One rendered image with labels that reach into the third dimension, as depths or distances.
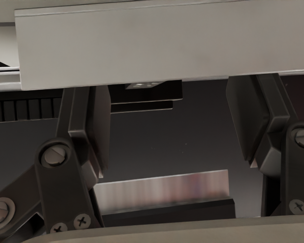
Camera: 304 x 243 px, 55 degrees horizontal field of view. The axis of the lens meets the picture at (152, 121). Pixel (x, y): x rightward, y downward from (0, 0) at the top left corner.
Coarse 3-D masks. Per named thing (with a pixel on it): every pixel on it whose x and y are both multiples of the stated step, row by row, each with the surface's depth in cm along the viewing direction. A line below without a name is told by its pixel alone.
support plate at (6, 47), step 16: (0, 0) 7; (16, 0) 7; (32, 0) 7; (48, 0) 8; (64, 0) 8; (80, 0) 8; (96, 0) 8; (112, 0) 8; (128, 0) 8; (0, 16) 8; (0, 32) 10; (0, 48) 12; (16, 48) 13; (16, 64) 16
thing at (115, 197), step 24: (96, 192) 20; (120, 192) 20; (144, 192) 21; (168, 192) 21; (192, 192) 21; (216, 192) 22; (120, 216) 20; (144, 216) 20; (168, 216) 20; (192, 216) 20; (216, 216) 21
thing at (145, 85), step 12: (120, 84) 38; (132, 84) 31; (144, 84) 32; (156, 84) 33; (168, 84) 39; (180, 84) 39; (120, 96) 38; (132, 96) 38; (144, 96) 38; (156, 96) 38; (168, 96) 39; (180, 96) 39; (120, 108) 39; (132, 108) 39; (144, 108) 39; (156, 108) 40; (168, 108) 40
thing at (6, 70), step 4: (0, 64) 18; (4, 64) 18; (0, 68) 18; (4, 68) 18; (8, 68) 18; (12, 68) 18; (16, 68) 18; (0, 72) 20; (4, 72) 20; (8, 72) 20; (12, 72) 20; (16, 72) 20
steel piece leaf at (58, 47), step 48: (144, 0) 8; (192, 0) 8; (240, 0) 8; (288, 0) 8; (48, 48) 8; (96, 48) 8; (144, 48) 8; (192, 48) 8; (240, 48) 8; (288, 48) 8
